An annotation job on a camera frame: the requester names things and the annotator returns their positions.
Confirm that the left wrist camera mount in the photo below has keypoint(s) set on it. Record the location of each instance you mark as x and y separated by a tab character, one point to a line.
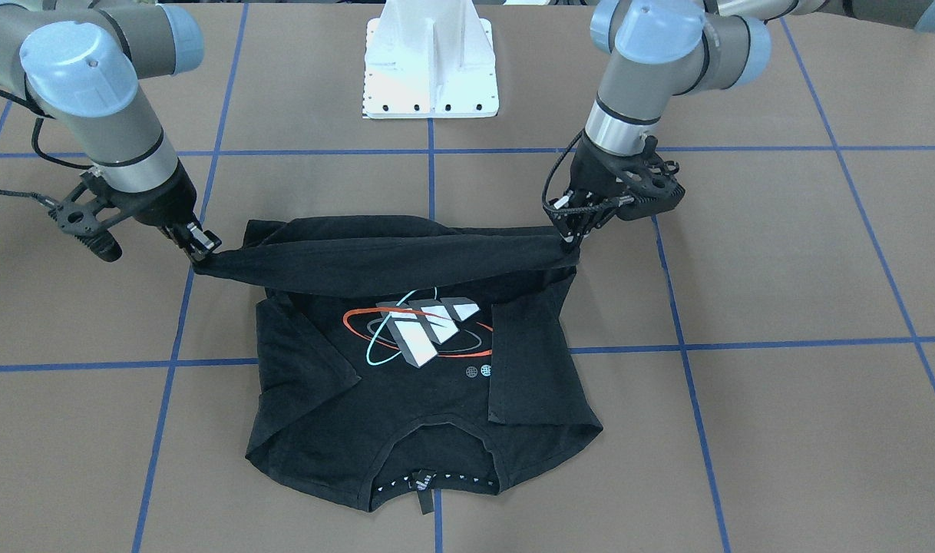
650	187

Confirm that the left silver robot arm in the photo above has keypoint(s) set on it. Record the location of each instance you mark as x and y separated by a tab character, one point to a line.
659	50

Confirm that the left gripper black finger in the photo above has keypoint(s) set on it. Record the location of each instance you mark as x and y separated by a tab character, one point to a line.
575	216

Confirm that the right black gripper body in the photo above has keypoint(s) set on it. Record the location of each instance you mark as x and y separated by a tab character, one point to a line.
163	200

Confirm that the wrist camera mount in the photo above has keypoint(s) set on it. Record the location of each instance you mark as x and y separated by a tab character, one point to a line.
77	215
650	187

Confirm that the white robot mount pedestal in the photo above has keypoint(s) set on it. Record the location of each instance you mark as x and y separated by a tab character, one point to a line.
429	59

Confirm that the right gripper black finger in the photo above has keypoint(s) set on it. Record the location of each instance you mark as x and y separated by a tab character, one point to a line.
195	242

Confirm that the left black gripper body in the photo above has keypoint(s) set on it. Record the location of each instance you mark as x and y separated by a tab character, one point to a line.
590	173

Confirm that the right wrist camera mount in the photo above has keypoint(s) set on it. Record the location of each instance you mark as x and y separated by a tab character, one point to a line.
77	215

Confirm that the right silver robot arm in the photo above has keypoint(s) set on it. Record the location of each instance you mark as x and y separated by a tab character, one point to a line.
80	63

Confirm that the black printed t-shirt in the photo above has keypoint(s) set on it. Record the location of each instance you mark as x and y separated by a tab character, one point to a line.
397	355

